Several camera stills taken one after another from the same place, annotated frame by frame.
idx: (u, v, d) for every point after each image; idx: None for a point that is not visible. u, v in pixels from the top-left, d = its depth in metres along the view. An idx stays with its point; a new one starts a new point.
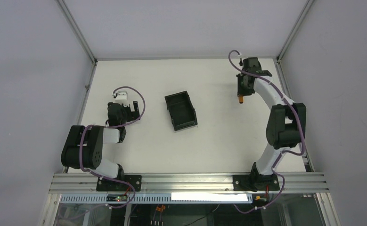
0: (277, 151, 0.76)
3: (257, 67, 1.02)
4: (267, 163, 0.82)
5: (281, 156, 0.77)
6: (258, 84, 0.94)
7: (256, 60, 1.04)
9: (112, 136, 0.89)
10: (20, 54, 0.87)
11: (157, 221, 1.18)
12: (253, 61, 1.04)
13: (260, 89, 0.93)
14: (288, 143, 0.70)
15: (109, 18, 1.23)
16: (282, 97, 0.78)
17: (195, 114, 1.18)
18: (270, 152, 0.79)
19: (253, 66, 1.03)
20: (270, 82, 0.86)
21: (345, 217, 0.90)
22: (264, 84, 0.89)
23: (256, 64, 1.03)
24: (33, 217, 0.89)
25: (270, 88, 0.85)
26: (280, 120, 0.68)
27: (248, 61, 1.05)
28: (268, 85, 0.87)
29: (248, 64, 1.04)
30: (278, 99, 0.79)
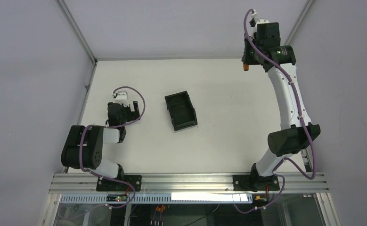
0: (279, 158, 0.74)
3: (277, 40, 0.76)
4: (269, 167, 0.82)
5: (282, 161, 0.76)
6: (272, 72, 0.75)
7: (276, 29, 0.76)
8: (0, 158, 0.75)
9: (112, 136, 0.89)
10: (20, 54, 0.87)
11: (157, 222, 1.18)
12: (272, 31, 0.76)
13: (273, 79, 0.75)
14: (291, 153, 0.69)
15: (109, 18, 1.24)
16: (300, 114, 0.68)
17: (195, 114, 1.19)
18: (271, 158, 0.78)
19: (272, 37, 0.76)
20: (291, 82, 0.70)
21: (345, 217, 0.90)
22: (283, 81, 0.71)
23: (276, 36, 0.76)
24: (33, 217, 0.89)
25: (289, 91, 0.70)
26: (290, 141, 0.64)
27: (265, 31, 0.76)
28: (287, 85, 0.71)
29: (265, 34, 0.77)
30: (295, 116, 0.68)
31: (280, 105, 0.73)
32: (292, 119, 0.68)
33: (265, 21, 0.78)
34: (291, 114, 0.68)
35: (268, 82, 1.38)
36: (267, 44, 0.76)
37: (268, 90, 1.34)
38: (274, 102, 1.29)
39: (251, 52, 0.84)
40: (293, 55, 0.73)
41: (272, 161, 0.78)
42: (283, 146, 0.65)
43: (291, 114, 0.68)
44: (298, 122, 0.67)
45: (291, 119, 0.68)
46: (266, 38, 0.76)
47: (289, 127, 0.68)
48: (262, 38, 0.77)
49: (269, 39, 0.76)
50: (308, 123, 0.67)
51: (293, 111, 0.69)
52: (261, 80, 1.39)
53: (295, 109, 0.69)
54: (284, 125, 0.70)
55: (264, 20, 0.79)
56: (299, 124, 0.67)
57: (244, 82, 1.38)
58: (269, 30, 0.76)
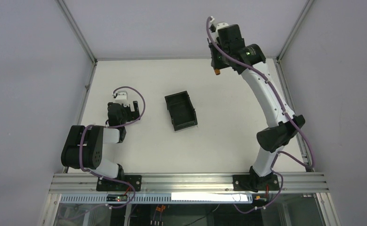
0: (274, 153, 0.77)
3: (242, 41, 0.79)
4: (265, 164, 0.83)
5: (277, 156, 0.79)
6: (245, 74, 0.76)
7: (238, 32, 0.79)
8: (0, 158, 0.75)
9: (112, 136, 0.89)
10: (20, 54, 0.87)
11: (157, 221, 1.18)
12: (235, 34, 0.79)
13: (248, 80, 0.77)
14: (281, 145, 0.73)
15: (109, 18, 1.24)
16: (284, 109, 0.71)
17: (195, 114, 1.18)
18: (265, 156, 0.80)
19: (236, 40, 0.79)
20: (268, 81, 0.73)
21: (345, 217, 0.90)
22: (260, 81, 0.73)
23: (239, 38, 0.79)
24: (33, 217, 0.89)
25: (268, 89, 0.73)
26: (281, 137, 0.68)
27: (229, 35, 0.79)
28: (265, 84, 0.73)
29: (229, 38, 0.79)
30: (279, 113, 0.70)
31: (262, 105, 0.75)
32: (278, 116, 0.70)
33: (226, 27, 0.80)
34: (276, 111, 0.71)
35: None
36: (233, 47, 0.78)
37: None
38: None
39: (219, 56, 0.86)
40: (262, 53, 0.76)
41: (266, 158, 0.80)
42: (276, 143, 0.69)
43: (276, 111, 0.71)
44: (284, 117, 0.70)
45: (277, 117, 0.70)
46: (232, 42, 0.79)
47: (277, 124, 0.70)
48: (226, 42, 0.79)
49: (234, 43, 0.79)
50: (293, 116, 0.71)
51: (277, 108, 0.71)
52: None
53: (278, 106, 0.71)
54: (271, 123, 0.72)
55: (224, 24, 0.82)
56: (286, 119, 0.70)
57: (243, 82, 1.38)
58: (231, 34, 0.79)
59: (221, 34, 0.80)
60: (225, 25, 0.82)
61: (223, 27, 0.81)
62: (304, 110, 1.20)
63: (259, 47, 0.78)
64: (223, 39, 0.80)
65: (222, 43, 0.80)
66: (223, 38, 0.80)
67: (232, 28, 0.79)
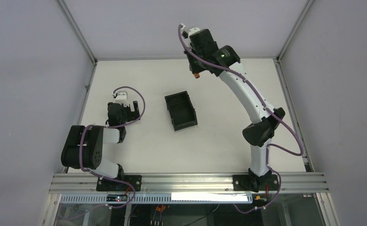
0: (264, 147, 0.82)
3: (214, 44, 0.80)
4: (260, 161, 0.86)
5: (268, 149, 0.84)
6: (224, 76, 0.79)
7: (209, 36, 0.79)
8: (0, 158, 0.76)
9: (112, 137, 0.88)
10: (20, 54, 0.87)
11: (157, 222, 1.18)
12: (207, 38, 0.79)
13: (227, 82, 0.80)
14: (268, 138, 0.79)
15: (109, 18, 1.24)
16: (264, 105, 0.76)
17: (195, 114, 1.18)
18: (257, 152, 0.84)
19: (208, 44, 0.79)
20: (246, 80, 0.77)
21: (345, 217, 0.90)
22: (239, 81, 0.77)
23: (211, 42, 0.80)
24: (33, 217, 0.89)
25: (247, 88, 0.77)
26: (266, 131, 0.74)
27: (201, 40, 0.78)
28: (243, 84, 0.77)
29: (201, 44, 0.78)
30: (261, 109, 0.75)
31: (244, 103, 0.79)
32: (260, 112, 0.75)
33: (197, 31, 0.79)
34: (257, 108, 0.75)
35: (268, 83, 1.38)
36: (207, 51, 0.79)
37: (268, 90, 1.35)
38: (274, 102, 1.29)
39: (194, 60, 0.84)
40: (235, 54, 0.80)
41: (259, 154, 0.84)
42: (262, 137, 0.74)
43: (257, 108, 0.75)
44: (265, 112, 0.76)
45: (259, 113, 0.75)
46: (205, 46, 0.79)
47: (260, 120, 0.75)
48: (200, 47, 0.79)
49: (207, 47, 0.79)
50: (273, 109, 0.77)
51: (257, 105, 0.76)
52: (261, 80, 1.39)
53: (258, 102, 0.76)
54: (254, 119, 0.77)
55: (194, 28, 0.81)
56: (267, 114, 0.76)
57: None
58: (203, 39, 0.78)
59: (192, 39, 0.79)
60: (196, 30, 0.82)
61: (194, 32, 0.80)
62: (304, 110, 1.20)
63: (232, 48, 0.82)
64: (195, 45, 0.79)
65: (195, 48, 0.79)
66: (195, 44, 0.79)
67: (203, 33, 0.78)
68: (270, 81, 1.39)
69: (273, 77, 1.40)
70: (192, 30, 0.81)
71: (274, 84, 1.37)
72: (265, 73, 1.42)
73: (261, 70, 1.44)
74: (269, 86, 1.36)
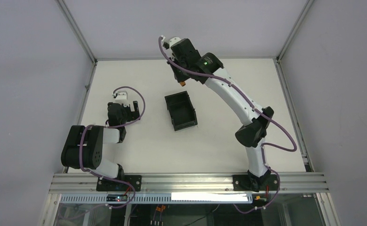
0: (259, 147, 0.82)
3: (196, 52, 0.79)
4: (257, 161, 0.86)
5: (263, 148, 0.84)
6: (209, 83, 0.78)
7: (189, 44, 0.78)
8: (0, 158, 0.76)
9: (112, 136, 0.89)
10: (20, 54, 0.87)
11: (157, 221, 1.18)
12: (188, 48, 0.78)
13: (214, 88, 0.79)
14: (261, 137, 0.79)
15: (109, 18, 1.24)
16: (253, 106, 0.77)
17: (195, 114, 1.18)
18: (253, 154, 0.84)
19: (190, 52, 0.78)
20: (231, 84, 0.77)
21: (345, 217, 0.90)
22: (224, 85, 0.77)
23: (192, 50, 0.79)
24: (33, 217, 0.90)
25: (233, 92, 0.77)
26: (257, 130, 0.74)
27: (182, 50, 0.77)
28: (229, 88, 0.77)
29: (183, 53, 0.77)
30: (249, 110, 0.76)
31: (232, 107, 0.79)
32: (249, 114, 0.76)
33: (177, 42, 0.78)
34: (246, 110, 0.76)
35: (268, 82, 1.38)
36: (190, 60, 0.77)
37: (268, 90, 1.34)
38: (274, 102, 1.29)
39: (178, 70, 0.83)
40: (217, 59, 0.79)
41: (256, 155, 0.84)
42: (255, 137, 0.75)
43: (247, 110, 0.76)
44: (255, 113, 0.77)
45: (249, 115, 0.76)
46: (187, 56, 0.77)
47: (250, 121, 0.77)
48: (181, 56, 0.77)
49: (190, 56, 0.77)
50: (262, 108, 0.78)
51: (246, 107, 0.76)
52: (261, 80, 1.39)
53: (246, 105, 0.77)
54: (244, 120, 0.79)
55: (175, 39, 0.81)
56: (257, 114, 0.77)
57: (244, 82, 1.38)
58: (184, 49, 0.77)
59: (174, 51, 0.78)
60: (177, 40, 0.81)
61: (175, 43, 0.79)
62: (304, 110, 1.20)
63: (213, 54, 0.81)
64: (177, 56, 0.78)
65: (178, 58, 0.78)
66: (177, 54, 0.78)
67: (183, 43, 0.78)
68: (270, 80, 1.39)
69: (273, 77, 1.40)
70: (173, 41, 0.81)
71: (274, 84, 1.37)
72: (265, 73, 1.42)
73: (260, 70, 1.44)
74: (269, 86, 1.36)
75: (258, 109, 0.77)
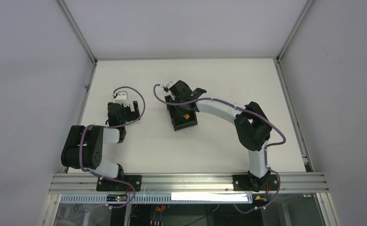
0: (262, 150, 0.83)
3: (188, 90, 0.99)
4: (259, 164, 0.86)
5: (266, 151, 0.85)
6: (199, 106, 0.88)
7: (181, 83, 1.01)
8: (0, 158, 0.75)
9: (112, 137, 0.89)
10: (20, 54, 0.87)
11: (157, 222, 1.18)
12: (181, 86, 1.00)
13: (205, 109, 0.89)
14: (264, 138, 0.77)
15: (109, 18, 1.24)
16: (234, 106, 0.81)
17: (194, 114, 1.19)
18: (256, 157, 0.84)
19: (183, 90, 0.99)
20: (212, 98, 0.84)
21: (345, 217, 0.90)
22: (207, 102, 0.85)
23: (185, 88, 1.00)
24: (33, 217, 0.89)
25: (216, 103, 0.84)
26: (249, 126, 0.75)
27: (176, 89, 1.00)
28: (212, 102, 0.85)
29: (177, 91, 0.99)
30: (232, 110, 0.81)
31: (224, 117, 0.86)
32: (233, 113, 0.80)
33: (172, 84, 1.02)
34: (230, 111, 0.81)
35: (268, 82, 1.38)
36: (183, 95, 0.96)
37: (268, 90, 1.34)
38: (274, 102, 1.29)
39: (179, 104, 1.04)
40: (201, 89, 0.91)
41: (259, 158, 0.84)
42: (252, 135, 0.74)
43: (230, 111, 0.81)
44: (238, 110, 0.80)
45: (233, 114, 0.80)
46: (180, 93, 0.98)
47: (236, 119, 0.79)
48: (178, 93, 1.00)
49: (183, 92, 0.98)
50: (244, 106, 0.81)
51: (229, 109, 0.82)
52: (261, 80, 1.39)
53: (229, 107, 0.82)
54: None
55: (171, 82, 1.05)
56: (241, 111, 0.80)
57: (244, 82, 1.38)
58: (178, 87, 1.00)
59: (172, 90, 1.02)
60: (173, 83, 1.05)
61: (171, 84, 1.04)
62: (304, 110, 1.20)
63: (199, 87, 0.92)
64: (174, 93, 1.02)
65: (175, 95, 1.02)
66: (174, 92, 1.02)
67: (177, 83, 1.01)
68: (269, 80, 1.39)
69: (273, 77, 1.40)
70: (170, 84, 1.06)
71: (274, 84, 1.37)
72: (265, 73, 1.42)
73: (260, 70, 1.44)
74: (269, 86, 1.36)
75: (240, 106, 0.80)
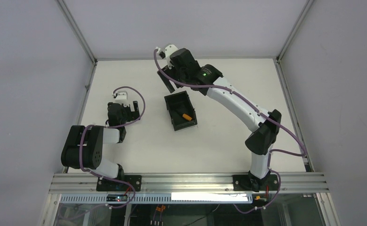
0: (267, 153, 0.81)
3: (195, 64, 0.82)
4: (262, 165, 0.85)
5: (270, 154, 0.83)
6: (211, 92, 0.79)
7: (188, 54, 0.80)
8: (0, 158, 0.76)
9: (112, 137, 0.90)
10: (20, 54, 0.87)
11: (157, 221, 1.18)
12: (188, 58, 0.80)
13: (216, 98, 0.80)
14: (272, 144, 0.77)
15: (110, 18, 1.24)
16: (257, 110, 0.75)
17: (195, 114, 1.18)
18: (260, 159, 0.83)
19: (190, 63, 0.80)
20: (232, 91, 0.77)
21: (345, 217, 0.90)
22: (225, 93, 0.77)
23: (192, 60, 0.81)
24: (33, 218, 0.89)
25: (236, 99, 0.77)
26: (267, 136, 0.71)
27: (182, 61, 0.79)
28: (231, 95, 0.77)
29: (184, 65, 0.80)
30: (255, 115, 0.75)
31: (238, 115, 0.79)
32: (255, 119, 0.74)
33: (175, 53, 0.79)
34: (251, 116, 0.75)
35: (268, 82, 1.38)
36: (190, 72, 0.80)
37: (267, 90, 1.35)
38: (274, 102, 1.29)
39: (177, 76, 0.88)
40: (216, 70, 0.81)
41: (263, 159, 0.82)
42: (265, 143, 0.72)
43: (252, 115, 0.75)
44: (261, 117, 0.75)
45: (255, 120, 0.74)
46: (187, 67, 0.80)
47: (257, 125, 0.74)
48: (183, 67, 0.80)
49: (190, 67, 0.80)
50: (268, 114, 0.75)
51: (251, 112, 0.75)
52: (261, 80, 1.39)
53: (251, 109, 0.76)
54: (252, 127, 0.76)
55: (169, 45, 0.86)
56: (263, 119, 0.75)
57: (243, 82, 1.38)
58: (184, 60, 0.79)
59: (175, 61, 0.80)
60: (172, 48, 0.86)
61: (173, 54, 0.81)
62: (304, 110, 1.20)
63: (212, 65, 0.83)
64: (176, 65, 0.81)
65: (177, 68, 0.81)
66: (176, 64, 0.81)
67: (183, 53, 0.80)
68: (269, 80, 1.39)
69: (273, 78, 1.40)
70: (168, 49, 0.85)
71: (274, 84, 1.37)
72: (265, 73, 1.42)
73: (260, 70, 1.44)
74: (269, 86, 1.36)
75: (264, 114, 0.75)
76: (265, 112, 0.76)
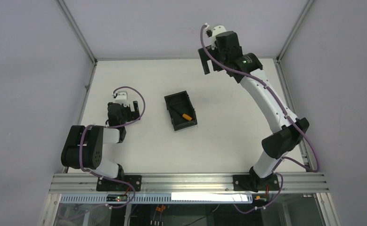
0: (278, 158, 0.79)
3: (239, 50, 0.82)
4: (268, 166, 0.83)
5: (281, 160, 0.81)
6: (245, 81, 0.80)
7: (235, 38, 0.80)
8: (0, 159, 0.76)
9: (112, 137, 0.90)
10: (20, 54, 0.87)
11: (157, 221, 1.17)
12: (233, 42, 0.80)
13: (248, 88, 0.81)
14: (288, 151, 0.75)
15: (109, 18, 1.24)
16: (285, 112, 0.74)
17: (195, 114, 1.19)
18: (269, 161, 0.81)
19: (233, 47, 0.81)
20: (266, 86, 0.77)
21: (345, 217, 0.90)
22: (259, 86, 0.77)
23: (237, 45, 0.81)
24: (33, 218, 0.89)
25: (268, 95, 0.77)
26: (286, 141, 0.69)
27: (226, 44, 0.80)
28: (264, 90, 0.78)
29: (227, 47, 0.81)
30: (281, 117, 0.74)
31: (264, 112, 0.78)
32: (280, 120, 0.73)
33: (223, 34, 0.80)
34: (278, 116, 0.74)
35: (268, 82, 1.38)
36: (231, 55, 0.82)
37: None
38: None
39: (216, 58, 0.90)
40: (257, 61, 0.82)
41: (271, 161, 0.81)
42: (281, 148, 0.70)
43: (278, 115, 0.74)
44: (287, 120, 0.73)
45: (280, 120, 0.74)
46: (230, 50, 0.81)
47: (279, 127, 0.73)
48: (226, 50, 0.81)
49: (232, 51, 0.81)
50: (295, 119, 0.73)
51: (278, 112, 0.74)
52: None
53: (279, 110, 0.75)
54: (274, 126, 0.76)
55: (218, 26, 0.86)
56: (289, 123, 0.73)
57: None
58: (230, 42, 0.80)
59: (220, 42, 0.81)
60: (221, 28, 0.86)
61: (220, 34, 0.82)
62: (305, 110, 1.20)
63: (255, 55, 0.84)
64: (220, 46, 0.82)
65: (220, 50, 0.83)
66: (221, 45, 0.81)
67: (230, 36, 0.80)
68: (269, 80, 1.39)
69: (273, 78, 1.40)
70: (216, 29, 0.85)
71: (274, 84, 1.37)
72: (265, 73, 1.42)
73: None
74: None
75: (291, 117, 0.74)
76: (293, 116, 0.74)
